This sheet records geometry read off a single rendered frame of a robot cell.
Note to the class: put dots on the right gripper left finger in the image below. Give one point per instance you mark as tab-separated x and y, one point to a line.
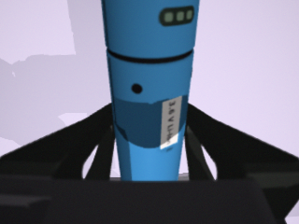
62	154

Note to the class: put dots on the blue electric screwdriver barrel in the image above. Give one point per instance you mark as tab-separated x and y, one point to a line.
149	61

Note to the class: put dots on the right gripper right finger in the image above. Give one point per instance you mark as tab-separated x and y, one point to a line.
238	155

